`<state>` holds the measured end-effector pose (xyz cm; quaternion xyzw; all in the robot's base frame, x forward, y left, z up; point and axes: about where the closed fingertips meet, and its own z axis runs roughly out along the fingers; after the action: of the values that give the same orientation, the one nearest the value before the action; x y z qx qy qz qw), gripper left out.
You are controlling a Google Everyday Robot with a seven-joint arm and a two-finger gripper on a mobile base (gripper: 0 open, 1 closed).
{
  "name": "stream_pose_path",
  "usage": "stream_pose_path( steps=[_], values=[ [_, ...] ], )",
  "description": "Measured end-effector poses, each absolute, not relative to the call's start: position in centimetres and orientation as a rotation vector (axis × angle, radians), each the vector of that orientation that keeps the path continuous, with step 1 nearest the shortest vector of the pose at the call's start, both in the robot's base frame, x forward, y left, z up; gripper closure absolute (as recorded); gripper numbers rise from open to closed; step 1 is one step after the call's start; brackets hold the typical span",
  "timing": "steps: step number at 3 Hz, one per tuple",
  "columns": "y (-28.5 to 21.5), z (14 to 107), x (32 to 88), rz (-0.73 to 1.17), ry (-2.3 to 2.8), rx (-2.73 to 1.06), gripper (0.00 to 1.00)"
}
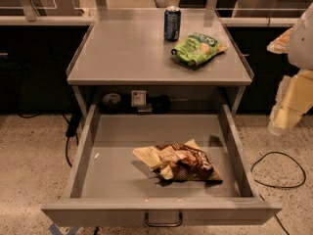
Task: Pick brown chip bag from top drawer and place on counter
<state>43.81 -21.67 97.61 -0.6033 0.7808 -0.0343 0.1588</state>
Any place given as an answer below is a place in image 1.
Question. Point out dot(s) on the white label card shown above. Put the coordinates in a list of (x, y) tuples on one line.
[(138, 98)]

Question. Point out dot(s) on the blue floor tape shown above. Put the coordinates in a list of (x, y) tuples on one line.
[(56, 230)]

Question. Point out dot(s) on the grey open drawer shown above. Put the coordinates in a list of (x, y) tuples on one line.
[(117, 189)]

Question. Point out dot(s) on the green chip bag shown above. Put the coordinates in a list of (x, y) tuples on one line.
[(197, 49)]

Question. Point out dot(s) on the grey counter cabinet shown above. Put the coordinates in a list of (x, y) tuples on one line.
[(126, 47)]

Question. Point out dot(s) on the brown chip bag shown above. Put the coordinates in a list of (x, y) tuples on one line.
[(179, 162)]

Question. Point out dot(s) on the round grey knob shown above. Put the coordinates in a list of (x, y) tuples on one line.
[(111, 101)]

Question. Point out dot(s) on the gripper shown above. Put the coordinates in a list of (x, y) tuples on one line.
[(302, 44)]

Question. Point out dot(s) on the dark blue soda can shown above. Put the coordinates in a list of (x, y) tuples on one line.
[(172, 20)]

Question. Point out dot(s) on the dark metal drawer handle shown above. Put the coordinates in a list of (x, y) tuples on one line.
[(167, 219)]

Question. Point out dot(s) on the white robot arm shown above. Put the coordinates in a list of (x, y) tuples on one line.
[(300, 52)]

